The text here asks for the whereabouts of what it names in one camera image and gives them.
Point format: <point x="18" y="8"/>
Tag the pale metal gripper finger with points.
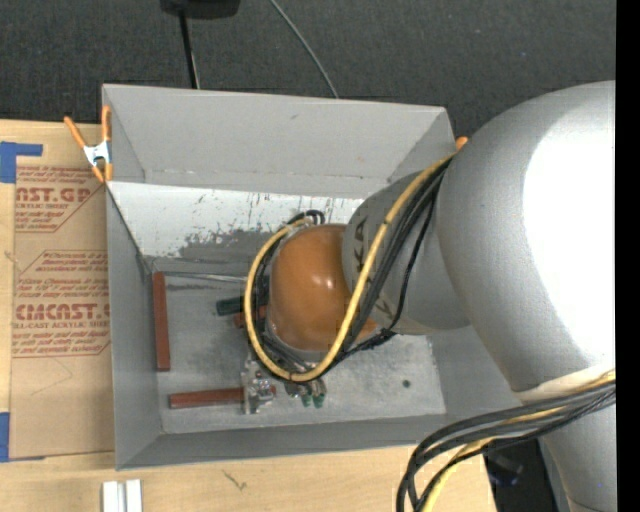
<point x="249" y="379"/>
<point x="251" y="405"/>

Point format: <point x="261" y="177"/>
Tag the red-brown block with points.
<point x="161" y="325"/>
<point x="205" y="398"/>

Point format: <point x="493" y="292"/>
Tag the dark green flat block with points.
<point x="228" y="306"/>

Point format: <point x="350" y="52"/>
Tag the brown cardboard board red print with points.
<point x="60" y="400"/>

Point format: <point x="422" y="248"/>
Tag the grey metal bin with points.
<point x="280" y="145"/>

